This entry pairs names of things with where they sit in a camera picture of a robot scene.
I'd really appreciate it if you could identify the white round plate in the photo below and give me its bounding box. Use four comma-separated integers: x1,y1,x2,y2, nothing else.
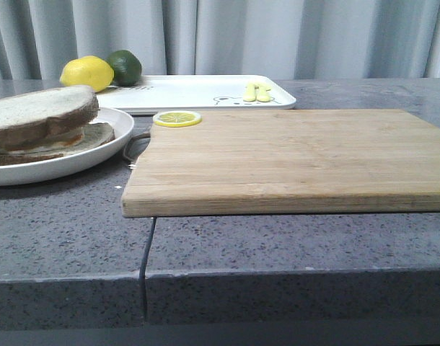
0,107,134,186

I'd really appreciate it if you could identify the bread slice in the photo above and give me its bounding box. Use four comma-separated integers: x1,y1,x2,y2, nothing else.
0,123,115,166
0,85,99,150

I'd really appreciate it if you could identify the white rectangular tray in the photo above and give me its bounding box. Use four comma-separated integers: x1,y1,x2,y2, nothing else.
97,75,296,115

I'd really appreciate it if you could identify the lemon slice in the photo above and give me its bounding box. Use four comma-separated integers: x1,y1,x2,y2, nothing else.
153,110,202,128

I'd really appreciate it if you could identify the green lime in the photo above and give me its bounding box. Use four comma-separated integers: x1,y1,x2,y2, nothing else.
106,50,142,87

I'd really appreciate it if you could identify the fried egg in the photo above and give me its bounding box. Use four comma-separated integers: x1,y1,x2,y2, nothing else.
4,128,84,151

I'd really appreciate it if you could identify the front yellow lemon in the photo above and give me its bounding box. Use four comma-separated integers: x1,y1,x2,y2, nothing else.
60,56,114,92

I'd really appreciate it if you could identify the wooden cutting board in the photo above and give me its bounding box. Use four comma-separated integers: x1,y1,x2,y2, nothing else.
121,109,440,217

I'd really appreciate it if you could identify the grey curtain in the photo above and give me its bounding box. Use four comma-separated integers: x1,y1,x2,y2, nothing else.
0,1,440,79

